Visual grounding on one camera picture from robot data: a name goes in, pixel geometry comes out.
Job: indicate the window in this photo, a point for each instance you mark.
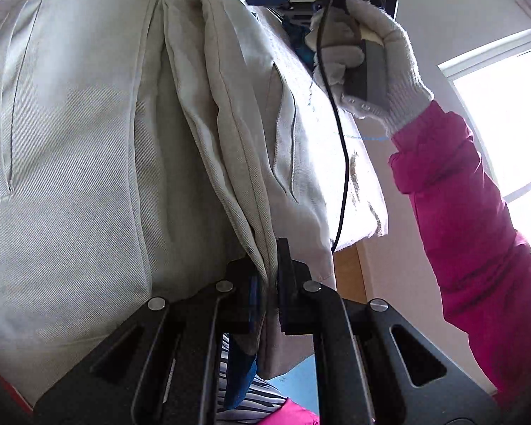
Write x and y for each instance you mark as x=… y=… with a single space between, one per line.
x=504 y=119

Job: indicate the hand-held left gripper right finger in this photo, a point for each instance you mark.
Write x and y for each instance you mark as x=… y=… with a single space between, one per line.
x=287 y=301

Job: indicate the person's striped grey garment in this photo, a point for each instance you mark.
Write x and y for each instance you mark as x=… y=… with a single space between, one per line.
x=256 y=400

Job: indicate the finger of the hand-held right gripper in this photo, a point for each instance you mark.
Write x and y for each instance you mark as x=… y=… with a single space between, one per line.
x=270 y=1

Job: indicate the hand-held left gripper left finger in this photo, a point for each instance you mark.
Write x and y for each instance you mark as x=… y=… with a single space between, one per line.
x=252 y=301

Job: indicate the person's pink jacket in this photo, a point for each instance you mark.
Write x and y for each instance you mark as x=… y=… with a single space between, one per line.
x=292 y=414

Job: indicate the person's right hand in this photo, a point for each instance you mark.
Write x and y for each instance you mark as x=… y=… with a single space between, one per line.
x=407 y=79

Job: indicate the white and blue jacket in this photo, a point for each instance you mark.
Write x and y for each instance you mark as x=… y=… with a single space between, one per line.
x=93 y=141

